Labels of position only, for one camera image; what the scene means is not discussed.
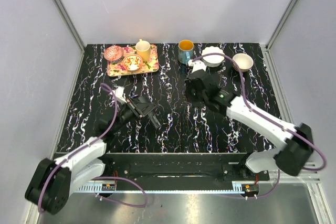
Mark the pink patterned bowl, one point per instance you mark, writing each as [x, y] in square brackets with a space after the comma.
[113, 54]

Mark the white scalloped bowl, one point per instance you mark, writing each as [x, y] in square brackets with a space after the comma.
[215, 59]

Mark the orange patterned bowl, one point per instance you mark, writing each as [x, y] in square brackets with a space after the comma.
[132, 62]

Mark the cream round bowl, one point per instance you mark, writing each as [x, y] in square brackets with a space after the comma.
[244, 61]

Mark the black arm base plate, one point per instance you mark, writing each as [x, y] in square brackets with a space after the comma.
[218, 166]

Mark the aluminium front rail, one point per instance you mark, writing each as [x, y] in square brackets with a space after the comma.
[192, 184]

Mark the blue mug orange inside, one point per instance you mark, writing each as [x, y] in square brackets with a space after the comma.
[185, 51]

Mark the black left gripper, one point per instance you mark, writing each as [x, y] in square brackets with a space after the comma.
[139, 109]

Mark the floral rectangular tray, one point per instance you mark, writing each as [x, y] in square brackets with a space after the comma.
[152, 65]

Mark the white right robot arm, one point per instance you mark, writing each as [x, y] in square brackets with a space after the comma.
[292, 144]

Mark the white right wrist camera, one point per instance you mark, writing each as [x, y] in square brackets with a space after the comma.
[197, 65]

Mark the black remote control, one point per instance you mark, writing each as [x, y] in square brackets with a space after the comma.
[155, 122]

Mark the yellow mug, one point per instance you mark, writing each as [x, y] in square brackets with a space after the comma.
[143, 49]

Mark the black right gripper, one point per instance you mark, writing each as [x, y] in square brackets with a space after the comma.
[189, 97]

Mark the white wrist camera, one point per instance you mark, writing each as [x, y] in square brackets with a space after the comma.
[197, 65]
[119, 94]

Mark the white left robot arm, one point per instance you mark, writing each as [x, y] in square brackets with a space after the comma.
[54, 181]

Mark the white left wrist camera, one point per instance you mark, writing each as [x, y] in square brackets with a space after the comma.
[119, 94]

